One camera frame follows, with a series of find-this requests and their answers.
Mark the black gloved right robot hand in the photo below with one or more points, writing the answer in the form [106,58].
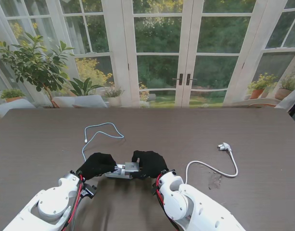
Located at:
[152,163]

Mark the white power strip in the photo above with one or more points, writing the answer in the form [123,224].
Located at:
[118,175]

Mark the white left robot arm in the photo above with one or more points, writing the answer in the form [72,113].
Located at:
[51,199]

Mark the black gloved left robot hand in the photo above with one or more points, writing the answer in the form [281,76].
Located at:
[99,163]

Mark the grey charger adapter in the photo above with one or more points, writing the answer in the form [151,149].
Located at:
[132,166]

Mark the printed garden window backdrop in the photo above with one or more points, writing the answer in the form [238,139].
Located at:
[159,36]

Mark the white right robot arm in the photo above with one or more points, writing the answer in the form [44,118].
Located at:
[195,207]

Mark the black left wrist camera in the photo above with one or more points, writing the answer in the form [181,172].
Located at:
[89,191]

